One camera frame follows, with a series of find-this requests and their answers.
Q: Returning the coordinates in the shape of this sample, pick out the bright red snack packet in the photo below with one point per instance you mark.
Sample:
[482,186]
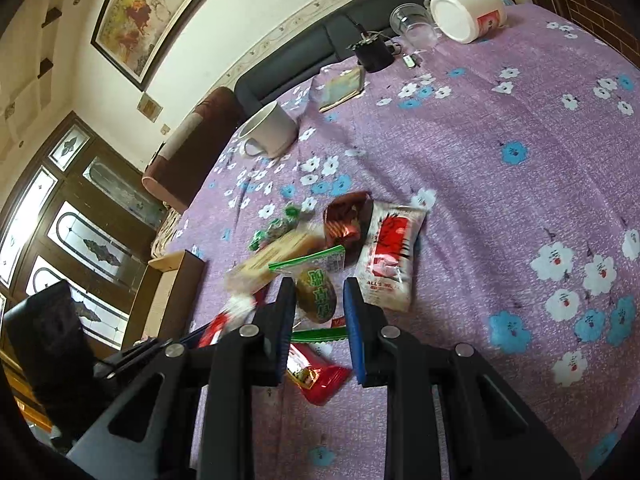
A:
[320,375]

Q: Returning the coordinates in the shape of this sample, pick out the green-edged clear snack packet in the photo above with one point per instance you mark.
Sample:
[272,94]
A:
[315,290]

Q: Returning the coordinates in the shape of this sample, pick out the black chair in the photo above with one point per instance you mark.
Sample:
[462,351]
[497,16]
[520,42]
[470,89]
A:
[45,345]

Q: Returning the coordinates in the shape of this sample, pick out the clear glass cup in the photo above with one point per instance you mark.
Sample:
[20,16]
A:
[425,37]
[405,15]

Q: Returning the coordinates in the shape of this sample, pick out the dark red snack packet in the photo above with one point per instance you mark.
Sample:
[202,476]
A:
[345,220]

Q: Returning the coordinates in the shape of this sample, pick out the black pot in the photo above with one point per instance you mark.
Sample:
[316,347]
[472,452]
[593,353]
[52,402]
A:
[375,55]

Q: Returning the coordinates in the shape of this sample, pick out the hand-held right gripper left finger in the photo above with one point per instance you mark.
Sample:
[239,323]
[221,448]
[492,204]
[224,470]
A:
[285,332]

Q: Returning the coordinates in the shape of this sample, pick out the beige cracker packet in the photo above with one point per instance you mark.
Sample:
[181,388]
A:
[280,257]

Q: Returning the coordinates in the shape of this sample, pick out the white mug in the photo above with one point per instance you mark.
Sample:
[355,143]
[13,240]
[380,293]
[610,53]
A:
[272,127]

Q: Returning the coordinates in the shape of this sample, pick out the dark wall shelf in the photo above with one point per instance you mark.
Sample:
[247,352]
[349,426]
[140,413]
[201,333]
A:
[46,67]
[51,17]

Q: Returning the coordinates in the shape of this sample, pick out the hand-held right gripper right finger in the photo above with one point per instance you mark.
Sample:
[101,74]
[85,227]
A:
[353,335]

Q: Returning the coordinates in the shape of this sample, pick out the beige woven basket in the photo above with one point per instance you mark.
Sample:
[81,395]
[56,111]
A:
[167,235]

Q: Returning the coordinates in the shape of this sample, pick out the small gold wall frame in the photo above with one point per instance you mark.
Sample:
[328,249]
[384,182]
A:
[149,106]

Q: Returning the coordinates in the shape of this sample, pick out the purple floral tablecloth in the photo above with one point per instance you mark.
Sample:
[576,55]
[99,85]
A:
[500,185]

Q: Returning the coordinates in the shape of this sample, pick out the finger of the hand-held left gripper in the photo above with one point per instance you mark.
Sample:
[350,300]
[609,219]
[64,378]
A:
[125,357]

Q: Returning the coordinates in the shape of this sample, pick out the dark wooden cabinet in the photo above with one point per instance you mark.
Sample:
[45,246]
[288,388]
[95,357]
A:
[590,5]

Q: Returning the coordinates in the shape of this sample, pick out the wooden door with glass panels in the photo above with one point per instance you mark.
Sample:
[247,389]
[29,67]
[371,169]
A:
[60,220]

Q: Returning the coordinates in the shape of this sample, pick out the white tub with red label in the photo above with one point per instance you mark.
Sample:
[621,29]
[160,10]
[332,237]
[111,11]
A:
[465,10]

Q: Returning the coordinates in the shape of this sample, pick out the framed painting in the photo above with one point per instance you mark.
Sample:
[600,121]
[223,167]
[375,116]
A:
[150,15]

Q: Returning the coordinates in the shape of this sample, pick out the green wrapped candy packet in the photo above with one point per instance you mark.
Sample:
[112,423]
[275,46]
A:
[275,230]

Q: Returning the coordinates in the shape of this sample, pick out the black sofa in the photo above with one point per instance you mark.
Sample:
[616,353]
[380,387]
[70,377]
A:
[300,55]

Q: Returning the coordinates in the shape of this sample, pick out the small lighter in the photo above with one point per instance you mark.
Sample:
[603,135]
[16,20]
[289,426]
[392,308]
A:
[411,60]

